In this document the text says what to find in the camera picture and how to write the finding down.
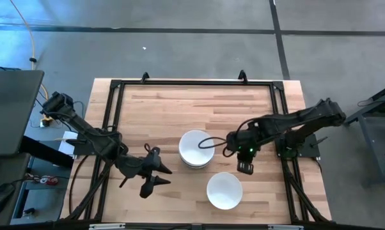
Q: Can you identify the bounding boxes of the red and white object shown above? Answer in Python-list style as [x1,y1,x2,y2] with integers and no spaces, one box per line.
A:
[25,174,59,187]

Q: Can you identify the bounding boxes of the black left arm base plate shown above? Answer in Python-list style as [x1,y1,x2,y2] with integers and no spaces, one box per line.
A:
[73,131,120,157]

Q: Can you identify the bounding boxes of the black base antenna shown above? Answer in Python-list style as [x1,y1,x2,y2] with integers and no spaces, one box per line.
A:
[309,136,328,148]

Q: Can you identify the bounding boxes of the dark side desk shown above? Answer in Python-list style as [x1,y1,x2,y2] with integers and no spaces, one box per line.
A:
[0,152,32,226]

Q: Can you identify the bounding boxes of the yellow power plug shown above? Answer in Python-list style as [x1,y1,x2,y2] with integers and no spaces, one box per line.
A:
[40,115,55,128]

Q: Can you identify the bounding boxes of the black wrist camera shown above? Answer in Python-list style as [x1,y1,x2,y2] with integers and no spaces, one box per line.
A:
[224,132,241,155]
[143,146,163,169]

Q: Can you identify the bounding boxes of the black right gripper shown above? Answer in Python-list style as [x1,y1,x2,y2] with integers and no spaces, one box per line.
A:
[237,132,264,176]

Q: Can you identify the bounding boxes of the yellow power cord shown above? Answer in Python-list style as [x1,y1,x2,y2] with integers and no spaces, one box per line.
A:
[8,0,52,125]

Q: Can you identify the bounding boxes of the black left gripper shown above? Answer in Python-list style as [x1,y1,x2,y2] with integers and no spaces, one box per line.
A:
[114,155,173,199]

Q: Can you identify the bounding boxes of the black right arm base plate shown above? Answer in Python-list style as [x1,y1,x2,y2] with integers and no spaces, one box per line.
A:
[274,132,321,158]

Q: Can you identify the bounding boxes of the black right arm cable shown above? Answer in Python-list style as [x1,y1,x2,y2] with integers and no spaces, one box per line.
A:
[198,136,235,158]

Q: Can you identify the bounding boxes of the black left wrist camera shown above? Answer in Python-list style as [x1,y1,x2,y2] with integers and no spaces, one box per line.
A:
[143,146,163,169]

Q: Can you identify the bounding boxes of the black aluminium table frame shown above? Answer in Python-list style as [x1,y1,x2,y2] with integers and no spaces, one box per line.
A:
[59,79,333,230]

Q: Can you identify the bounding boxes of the dark metal cart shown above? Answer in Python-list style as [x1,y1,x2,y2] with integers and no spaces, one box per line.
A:
[340,81,385,188]

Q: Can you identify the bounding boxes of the black computer mouse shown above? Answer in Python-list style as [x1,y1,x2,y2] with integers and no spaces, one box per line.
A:
[0,182,17,217]

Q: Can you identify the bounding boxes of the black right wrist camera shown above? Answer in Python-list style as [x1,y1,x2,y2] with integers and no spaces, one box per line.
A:
[224,132,241,155]

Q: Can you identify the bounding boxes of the black shelf beam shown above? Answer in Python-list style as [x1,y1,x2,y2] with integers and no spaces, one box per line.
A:
[19,135,75,169]

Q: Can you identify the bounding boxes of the grey desk panel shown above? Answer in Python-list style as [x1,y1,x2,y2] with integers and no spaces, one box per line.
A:
[0,69,45,157]

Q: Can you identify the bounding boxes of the white paper sheet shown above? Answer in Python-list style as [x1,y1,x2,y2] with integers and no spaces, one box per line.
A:
[58,130,80,157]

